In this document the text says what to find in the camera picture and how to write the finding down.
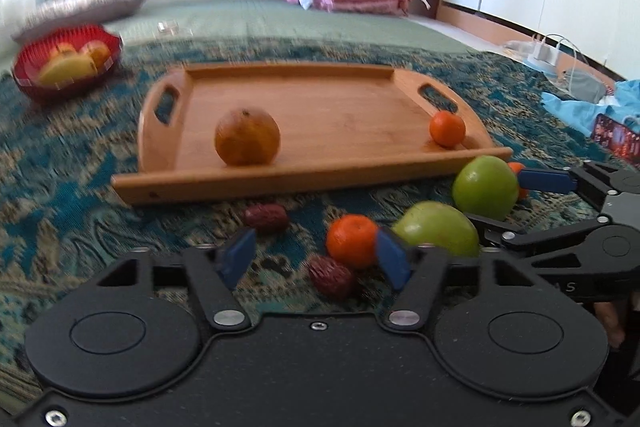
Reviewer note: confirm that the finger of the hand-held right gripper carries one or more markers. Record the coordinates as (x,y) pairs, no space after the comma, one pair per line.
(520,241)
(542,181)

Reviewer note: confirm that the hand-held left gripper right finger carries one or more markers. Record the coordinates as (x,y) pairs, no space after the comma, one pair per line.
(395,259)

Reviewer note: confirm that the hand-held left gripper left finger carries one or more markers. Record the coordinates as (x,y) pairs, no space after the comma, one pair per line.
(239,254)

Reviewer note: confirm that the small mandarin orange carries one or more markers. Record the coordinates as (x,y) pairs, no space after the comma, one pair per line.
(446,128)
(350,239)
(517,167)

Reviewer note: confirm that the red date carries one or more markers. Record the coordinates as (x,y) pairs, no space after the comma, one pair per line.
(330,278)
(266,218)

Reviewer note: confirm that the elongated green apple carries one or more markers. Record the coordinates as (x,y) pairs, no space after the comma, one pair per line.
(435,229)

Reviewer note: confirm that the round green apple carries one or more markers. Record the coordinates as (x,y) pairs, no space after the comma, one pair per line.
(485,187)

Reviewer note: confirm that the person's right hand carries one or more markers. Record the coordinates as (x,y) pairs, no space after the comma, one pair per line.
(612,322)

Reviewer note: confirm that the light blue cloth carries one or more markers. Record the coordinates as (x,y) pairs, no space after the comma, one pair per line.
(575,109)

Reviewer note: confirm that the red patterned phone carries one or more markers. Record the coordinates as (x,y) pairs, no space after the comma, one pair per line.
(615,138)

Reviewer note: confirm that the grey pouch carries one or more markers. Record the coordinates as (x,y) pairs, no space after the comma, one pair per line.
(586,85)

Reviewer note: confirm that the large orange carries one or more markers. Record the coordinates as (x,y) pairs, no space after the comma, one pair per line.
(247,137)

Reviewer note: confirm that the white charger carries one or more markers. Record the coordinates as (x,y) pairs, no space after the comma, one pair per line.
(542,52)

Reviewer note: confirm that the teal patterned blanket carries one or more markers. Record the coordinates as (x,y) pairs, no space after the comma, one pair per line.
(75,167)

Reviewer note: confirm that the green quilted mat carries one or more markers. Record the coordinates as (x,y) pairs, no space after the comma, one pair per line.
(300,19)

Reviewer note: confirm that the small orange fruit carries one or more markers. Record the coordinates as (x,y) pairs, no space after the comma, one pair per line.
(64,48)
(97,53)

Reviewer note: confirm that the yellow mango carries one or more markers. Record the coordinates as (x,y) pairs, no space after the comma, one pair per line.
(67,69)

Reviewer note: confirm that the red ribbed bowl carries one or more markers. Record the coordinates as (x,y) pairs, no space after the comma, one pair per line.
(30,59)

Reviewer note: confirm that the grey floral pillow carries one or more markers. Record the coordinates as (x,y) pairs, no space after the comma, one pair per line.
(85,7)

